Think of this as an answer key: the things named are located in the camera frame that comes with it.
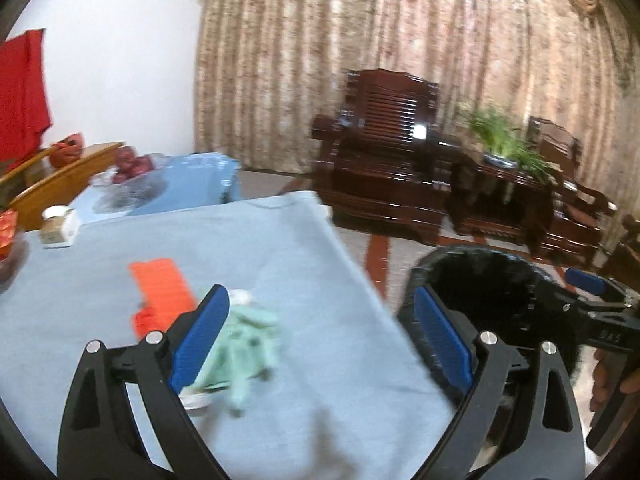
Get red cloth cover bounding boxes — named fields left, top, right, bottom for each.
left=0, top=29, right=52, bottom=164

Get red gift packet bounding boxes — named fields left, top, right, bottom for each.
left=0, top=209, right=24, bottom=284

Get green potted plant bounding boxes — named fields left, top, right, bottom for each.
left=458, top=103, right=550, bottom=184

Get dark red fruits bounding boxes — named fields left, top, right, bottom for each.
left=112, top=145, right=155, bottom=184

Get small white tissue box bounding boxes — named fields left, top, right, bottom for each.
left=39, top=205, right=81, bottom=248

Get wooden tv cabinet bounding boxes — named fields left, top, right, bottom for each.
left=1, top=142, right=124, bottom=231

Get dark wooden sofa edge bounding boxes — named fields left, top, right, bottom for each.
left=600, top=214, right=640, bottom=292

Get beige patterned curtain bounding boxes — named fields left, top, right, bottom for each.
left=194, top=0, right=639, bottom=214

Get black trash bin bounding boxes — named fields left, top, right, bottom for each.
left=397, top=245, right=580, bottom=403

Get blue cloth covered stool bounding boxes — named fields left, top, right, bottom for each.
left=70, top=153, right=242, bottom=224

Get green rubber glove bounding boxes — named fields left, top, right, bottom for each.
left=182, top=304, right=281, bottom=415

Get dark wooden side table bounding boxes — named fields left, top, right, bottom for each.
left=446, top=150, right=551, bottom=248

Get dark wooden armchair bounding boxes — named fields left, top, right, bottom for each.
left=311, top=68, right=460, bottom=245
left=525, top=116, right=617, bottom=269

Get person's right hand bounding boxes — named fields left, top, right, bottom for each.
left=589, top=349, right=640, bottom=413

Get glass fruit bowl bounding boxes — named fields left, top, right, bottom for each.
left=89, top=154, right=171, bottom=214

